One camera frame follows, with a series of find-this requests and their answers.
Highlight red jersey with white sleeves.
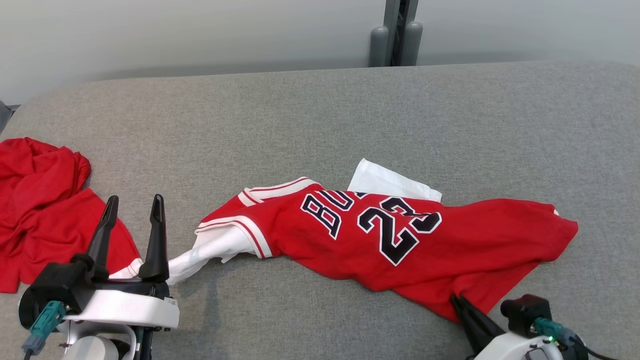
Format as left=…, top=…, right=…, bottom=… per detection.
left=169, top=158, right=579, bottom=323

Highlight red shorts with white hem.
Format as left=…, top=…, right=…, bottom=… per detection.
left=0, top=137, right=143, bottom=294

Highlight grey metal partition post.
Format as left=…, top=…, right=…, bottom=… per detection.
left=369, top=0, right=424, bottom=68

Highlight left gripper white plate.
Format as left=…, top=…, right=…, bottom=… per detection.
left=64, top=194, right=180, bottom=330

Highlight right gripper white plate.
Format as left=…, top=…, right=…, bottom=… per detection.
left=450, top=294, right=566, bottom=360

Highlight black cable with teal connector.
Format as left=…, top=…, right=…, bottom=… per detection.
left=21, top=301, right=67, bottom=360
left=531, top=317, right=623, bottom=360

